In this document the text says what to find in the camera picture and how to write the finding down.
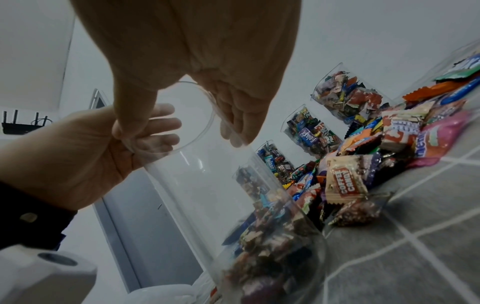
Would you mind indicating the person's left hand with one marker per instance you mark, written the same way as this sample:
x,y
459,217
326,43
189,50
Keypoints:
x,y
67,160

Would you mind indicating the person's right hand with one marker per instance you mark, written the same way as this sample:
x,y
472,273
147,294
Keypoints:
x,y
202,41

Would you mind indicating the tall transparent plastic jar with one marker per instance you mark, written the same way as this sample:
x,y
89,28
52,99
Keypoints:
x,y
276,161

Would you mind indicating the pile of colourful candies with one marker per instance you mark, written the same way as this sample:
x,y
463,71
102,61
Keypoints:
x,y
390,142

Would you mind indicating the black router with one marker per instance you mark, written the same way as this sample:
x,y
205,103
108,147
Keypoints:
x,y
21,126

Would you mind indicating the grey door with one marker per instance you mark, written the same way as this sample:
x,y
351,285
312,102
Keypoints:
x,y
139,237

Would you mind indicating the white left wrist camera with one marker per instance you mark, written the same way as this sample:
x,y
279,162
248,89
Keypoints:
x,y
37,276

